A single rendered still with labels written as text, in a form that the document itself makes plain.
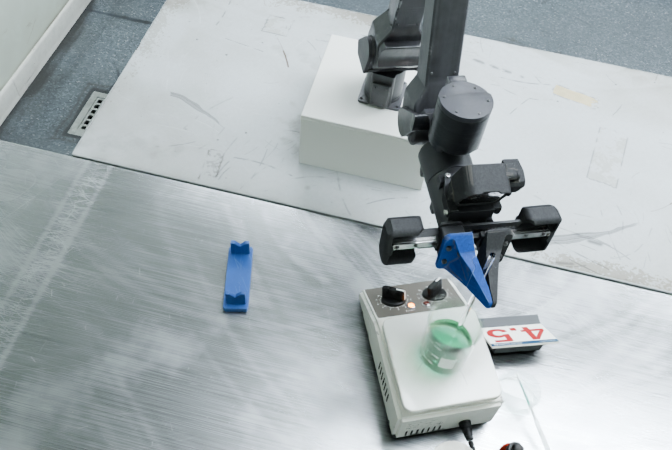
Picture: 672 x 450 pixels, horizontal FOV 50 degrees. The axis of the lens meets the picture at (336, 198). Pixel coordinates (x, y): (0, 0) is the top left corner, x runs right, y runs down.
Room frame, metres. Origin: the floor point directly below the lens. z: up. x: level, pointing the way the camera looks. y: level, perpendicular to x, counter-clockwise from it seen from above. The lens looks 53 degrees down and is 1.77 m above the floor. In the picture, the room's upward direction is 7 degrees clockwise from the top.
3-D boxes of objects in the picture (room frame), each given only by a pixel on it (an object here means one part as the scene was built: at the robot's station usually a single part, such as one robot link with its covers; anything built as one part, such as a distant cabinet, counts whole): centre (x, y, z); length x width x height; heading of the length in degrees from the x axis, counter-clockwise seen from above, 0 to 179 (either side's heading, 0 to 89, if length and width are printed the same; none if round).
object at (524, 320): (0.46, -0.26, 0.92); 0.09 x 0.06 x 0.04; 102
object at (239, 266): (0.50, 0.12, 0.92); 0.10 x 0.03 x 0.04; 5
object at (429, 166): (0.54, -0.12, 1.15); 0.07 x 0.06 x 0.09; 14
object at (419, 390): (0.38, -0.15, 0.98); 0.12 x 0.12 x 0.01; 16
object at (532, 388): (0.38, -0.26, 0.91); 0.06 x 0.06 x 0.02
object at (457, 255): (0.39, -0.14, 1.16); 0.07 x 0.04 x 0.06; 14
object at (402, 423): (0.40, -0.14, 0.94); 0.22 x 0.13 x 0.08; 16
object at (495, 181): (0.47, -0.15, 1.21); 0.07 x 0.06 x 0.07; 104
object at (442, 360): (0.39, -0.15, 1.03); 0.07 x 0.06 x 0.08; 39
